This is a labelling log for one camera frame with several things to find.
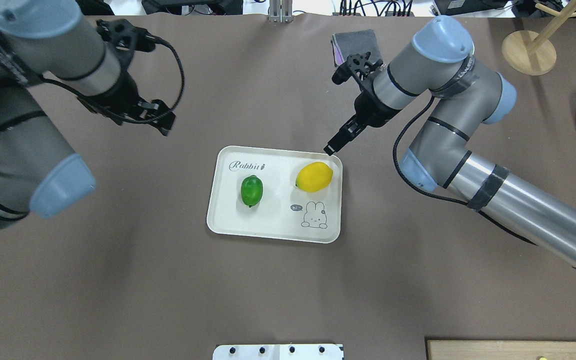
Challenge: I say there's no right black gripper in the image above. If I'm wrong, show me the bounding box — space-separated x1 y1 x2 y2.
324 92 400 155

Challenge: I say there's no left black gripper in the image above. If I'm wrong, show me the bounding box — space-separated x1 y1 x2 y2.
78 72 176 137

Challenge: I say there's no yellow lemon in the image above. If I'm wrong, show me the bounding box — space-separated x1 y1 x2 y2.
295 161 334 193

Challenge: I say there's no green lime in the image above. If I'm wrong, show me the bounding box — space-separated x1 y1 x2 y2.
240 174 264 208

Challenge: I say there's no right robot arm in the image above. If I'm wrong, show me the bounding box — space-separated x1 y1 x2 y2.
323 17 576 270

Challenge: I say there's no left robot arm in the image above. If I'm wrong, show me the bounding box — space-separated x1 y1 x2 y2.
0 0 176 230

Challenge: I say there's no cream rectangular tray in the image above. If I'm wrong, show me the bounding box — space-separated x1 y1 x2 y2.
206 145 343 244

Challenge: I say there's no grey folded cloth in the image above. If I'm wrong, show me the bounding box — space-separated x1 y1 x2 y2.
331 29 383 68

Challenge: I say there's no wooden mug tree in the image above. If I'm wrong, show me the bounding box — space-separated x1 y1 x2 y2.
502 0 576 76

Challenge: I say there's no wooden cutting board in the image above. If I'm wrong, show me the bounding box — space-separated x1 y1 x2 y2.
426 340 576 360

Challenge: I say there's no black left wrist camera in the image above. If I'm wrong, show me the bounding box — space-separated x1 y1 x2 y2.
96 19 157 69

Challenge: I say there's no aluminium frame post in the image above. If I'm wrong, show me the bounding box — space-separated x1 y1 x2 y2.
267 0 294 23

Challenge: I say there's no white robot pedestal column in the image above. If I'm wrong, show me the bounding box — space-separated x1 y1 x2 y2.
212 343 345 360

